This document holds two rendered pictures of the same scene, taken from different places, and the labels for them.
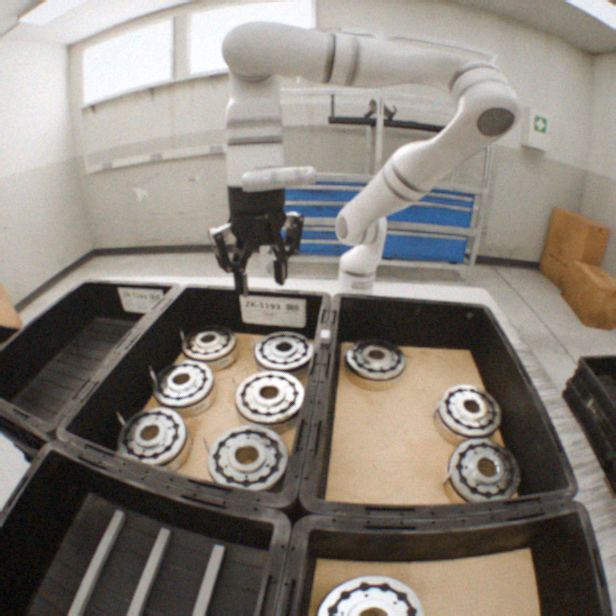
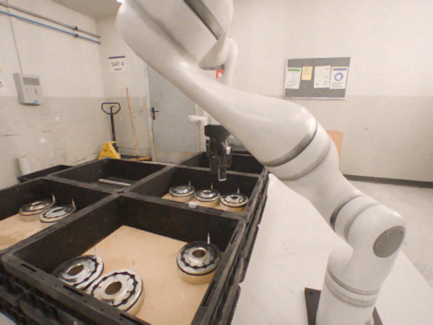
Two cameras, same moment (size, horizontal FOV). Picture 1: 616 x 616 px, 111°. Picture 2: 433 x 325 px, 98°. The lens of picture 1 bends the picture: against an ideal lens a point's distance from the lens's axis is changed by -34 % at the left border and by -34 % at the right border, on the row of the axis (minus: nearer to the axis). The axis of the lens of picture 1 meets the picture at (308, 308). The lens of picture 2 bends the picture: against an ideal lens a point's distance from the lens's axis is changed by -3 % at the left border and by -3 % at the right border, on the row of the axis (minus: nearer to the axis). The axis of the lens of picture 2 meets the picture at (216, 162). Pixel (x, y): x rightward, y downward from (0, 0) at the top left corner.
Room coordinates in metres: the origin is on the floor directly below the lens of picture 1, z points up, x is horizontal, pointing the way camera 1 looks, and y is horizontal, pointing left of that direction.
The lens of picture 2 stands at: (0.53, -0.47, 1.20)
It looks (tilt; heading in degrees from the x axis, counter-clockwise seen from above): 17 degrees down; 103
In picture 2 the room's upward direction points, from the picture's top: straight up
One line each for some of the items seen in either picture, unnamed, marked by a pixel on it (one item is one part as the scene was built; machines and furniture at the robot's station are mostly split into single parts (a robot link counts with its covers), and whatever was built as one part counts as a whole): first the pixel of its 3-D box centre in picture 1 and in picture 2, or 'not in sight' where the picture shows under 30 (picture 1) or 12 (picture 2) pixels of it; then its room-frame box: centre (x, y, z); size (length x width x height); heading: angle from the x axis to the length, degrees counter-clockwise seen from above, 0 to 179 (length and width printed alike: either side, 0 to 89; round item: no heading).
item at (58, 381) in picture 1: (81, 357); (225, 173); (0.37, 0.43, 0.87); 0.40 x 0.30 x 0.11; 172
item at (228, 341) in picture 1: (208, 341); (234, 198); (0.45, 0.18, 0.86); 0.10 x 0.10 x 0.01
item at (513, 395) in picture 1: (424, 404); (141, 260); (0.29, -0.17, 0.87); 0.40 x 0.30 x 0.11; 172
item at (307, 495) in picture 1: (432, 378); (138, 240); (0.29, -0.17, 0.92); 0.40 x 0.30 x 0.02; 172
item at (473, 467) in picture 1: (487, 468); (75, 271); (0.17, -0.22, 0.86); 0.05 x 0.05 x 0.01
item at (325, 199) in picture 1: (319, 219); not in sight; (2.26, -0.08, 0.60); 0.72 x 0.03 x 0.56; 86
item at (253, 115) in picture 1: (253, 85); (221, 73); (0.42, 0.07, 1.27); 0.09 x 0.07 x 0.15; 5
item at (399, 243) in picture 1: (426, 225); not in sight; (2.19, -0.88, 0.60); 0.72 x 0.03 x 0.56; 86
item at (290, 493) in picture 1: (214, 359); (199, 186); (0.33, 0.13, 0.92); 0.40 x 0.30 x 0.02; 172
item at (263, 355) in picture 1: (284, 350); not in sight; (0.43, 0.04, 0.86); 0.10 x 0.10 x 0.01
